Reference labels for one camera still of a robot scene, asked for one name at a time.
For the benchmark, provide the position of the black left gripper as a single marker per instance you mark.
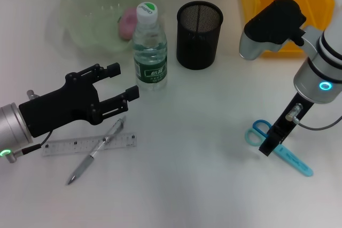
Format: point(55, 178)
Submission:
point(61, 108)

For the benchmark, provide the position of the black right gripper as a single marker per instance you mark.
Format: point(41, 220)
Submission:
point(287, 121)

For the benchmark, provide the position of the blue scissors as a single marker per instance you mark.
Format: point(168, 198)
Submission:
point(294, 160)

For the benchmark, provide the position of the clear water bottle green label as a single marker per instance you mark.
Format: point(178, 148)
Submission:
point(151, 73)

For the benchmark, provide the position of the pink toy peach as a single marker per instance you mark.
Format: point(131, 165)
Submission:
point(127, 29)

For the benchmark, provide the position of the black mesh pen holder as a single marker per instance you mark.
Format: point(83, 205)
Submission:
point(196, 51)

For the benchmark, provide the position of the silver ballpoint pen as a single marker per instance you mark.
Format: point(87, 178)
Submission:
point(88, 158)

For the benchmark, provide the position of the clear plastic ruler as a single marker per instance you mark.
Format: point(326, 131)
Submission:
point(66, 145)

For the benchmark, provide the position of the green translucent plastic bowl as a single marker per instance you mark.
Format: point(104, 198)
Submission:
point(88, 3)

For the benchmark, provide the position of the silver plug on left wrist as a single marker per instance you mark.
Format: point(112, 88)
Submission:
point(32, 95)

